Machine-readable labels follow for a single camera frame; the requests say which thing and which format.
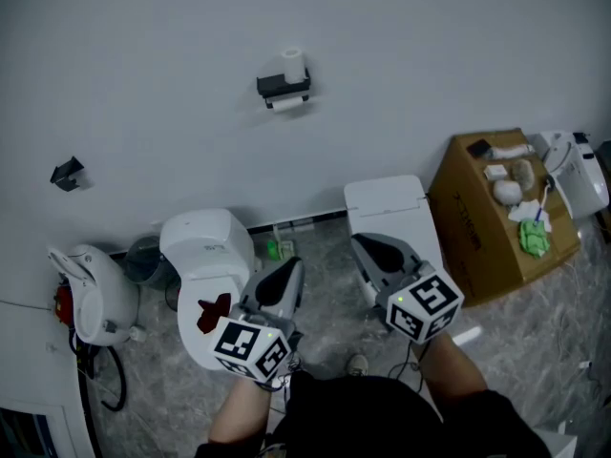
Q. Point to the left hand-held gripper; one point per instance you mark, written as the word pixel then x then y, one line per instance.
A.
pixel 243 346

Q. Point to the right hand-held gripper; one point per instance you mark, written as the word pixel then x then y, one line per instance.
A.
pixel 425 308

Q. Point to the thick white toilet paper roll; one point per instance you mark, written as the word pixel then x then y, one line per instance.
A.
pixel 292 67

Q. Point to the person's left forearm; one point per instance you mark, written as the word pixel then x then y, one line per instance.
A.
pixel 238 413

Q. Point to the person's right forearm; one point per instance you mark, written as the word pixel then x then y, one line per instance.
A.
pixel 451 370

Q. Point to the white rounded toilet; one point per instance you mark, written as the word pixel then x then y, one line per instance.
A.
pixel 205 241

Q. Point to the white appliance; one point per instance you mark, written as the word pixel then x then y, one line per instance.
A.
pixel 577 179

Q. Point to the dark red cloth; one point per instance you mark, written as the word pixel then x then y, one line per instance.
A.
pixel 212 313

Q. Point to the brown cardboard box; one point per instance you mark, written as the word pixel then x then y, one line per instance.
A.
pixel 468 251

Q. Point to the person's right shoe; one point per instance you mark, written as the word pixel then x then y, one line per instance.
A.
pixel 357 365

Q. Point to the white paper strip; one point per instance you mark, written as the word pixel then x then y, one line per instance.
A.
pixel 467 335

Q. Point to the grey trash bin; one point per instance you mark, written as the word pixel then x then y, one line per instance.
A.
pixel 145 260

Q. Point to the white round ball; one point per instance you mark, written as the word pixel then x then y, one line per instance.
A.
pixel 507 192

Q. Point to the small white box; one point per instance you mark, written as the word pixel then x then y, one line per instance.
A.
pixel 495 172

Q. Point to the white pipe fitting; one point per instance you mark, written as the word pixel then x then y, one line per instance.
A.
pixel 138 333

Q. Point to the person's black clothing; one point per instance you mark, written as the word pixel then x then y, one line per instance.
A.
pixel 363 422

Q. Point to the white crumpled tissue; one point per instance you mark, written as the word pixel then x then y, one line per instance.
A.
pixel 522 212

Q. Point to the green cloth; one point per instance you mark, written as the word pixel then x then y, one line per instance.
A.
pixel 532 239

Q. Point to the small black block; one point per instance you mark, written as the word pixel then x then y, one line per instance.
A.
pixel 478 149

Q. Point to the blue white toothbrush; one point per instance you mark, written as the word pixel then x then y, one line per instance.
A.
pixel 539 215

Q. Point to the brown furry brush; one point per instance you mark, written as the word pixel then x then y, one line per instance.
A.
pixel 521 174

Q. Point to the white rolled cloth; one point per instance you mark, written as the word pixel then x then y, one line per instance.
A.
pixel 510 151

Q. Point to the red valve box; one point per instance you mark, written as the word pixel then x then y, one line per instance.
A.
pixel 63 304

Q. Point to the white plastic box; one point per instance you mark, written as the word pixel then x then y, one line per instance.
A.
pixel 554 444

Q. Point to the black wall paper holder shelf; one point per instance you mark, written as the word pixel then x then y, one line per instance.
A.
pixel 271 84

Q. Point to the small black wall bracket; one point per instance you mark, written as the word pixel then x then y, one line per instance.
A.
pixel 67 170

